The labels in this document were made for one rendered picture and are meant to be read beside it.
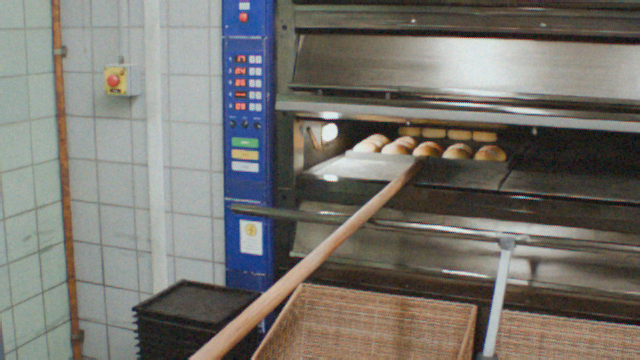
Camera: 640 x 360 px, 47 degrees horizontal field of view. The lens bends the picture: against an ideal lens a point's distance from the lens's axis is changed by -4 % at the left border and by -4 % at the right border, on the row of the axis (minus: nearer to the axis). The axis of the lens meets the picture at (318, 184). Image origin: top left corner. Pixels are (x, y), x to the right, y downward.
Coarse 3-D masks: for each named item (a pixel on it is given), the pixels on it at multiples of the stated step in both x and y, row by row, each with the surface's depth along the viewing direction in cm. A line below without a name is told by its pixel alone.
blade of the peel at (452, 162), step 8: (352, 152) 261; (360, 152) 260; (368, 152) 259; (504, 152) 275; (512, 152) 276; (376, 160) 259; (384, 160) 258; (392, 160) 257; (400, 160) 256; (408, 160) 255; (432, 160) 252; (440, 160) 251; (448, 160) 251; (456, 160) 250; (464, 160) 249; (472, 160) 248; (480, 160) 247; (488, 160) 246; (480, 168) 248; (488, 168) 247; (496, 168) 246; (504, 168) 245
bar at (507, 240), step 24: (264, 216) 197; (288, 216) 194; (312, 216) 191; (336, 216) 189; (480, 240) 177; (504, 240) 173; (528, 240) 172; (552, 240) 170; (576, 240) 169; (504, 264) 172; (504, 288) 169
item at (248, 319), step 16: (416, 160) 243; (400, 176) 219; (384, 192) 200; (368, 208) 184; (352, 224) 170; (336, 240) 159; (320, 256) 149; (288, 272) 138; (304, 272) 140; (272, 288) 130; (288, 288) 132; (256, 304) 122; (272, 304) 125; (240, 320) 116; (256, 320) 119; (224, 336) 110; (240, 336) 114; (208, 352) 105; (224, 352) 108
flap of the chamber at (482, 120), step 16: (288, 112) 221; (304, 112) 216; (320, 112) 211; (336, 112) 208; (352, 112) 206; (368, 112) 204; (384, 112) 203; (400, 112) 201; (416, 112) 200; (432, 112) 198; (448, 112) 197; (464, 112) 195; (480, 112) 194; (480, 128) 213; (496, 128) 209; (512, 128) 204; (528, 128) 199; (544, 128) 194; (560, 128) 189; (576, 128) 186; (592, 128) 184; (608, 128) 182; (624, 128) 181
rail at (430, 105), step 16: (288, 96) 213; (304, 96) 211; (320, 96) 209; (496, 112) 192; (512, 112) 191; (528, 112) 189; (544, 112) 188; (560, 112) 186; (576, 112) 185; (592, 112) 184
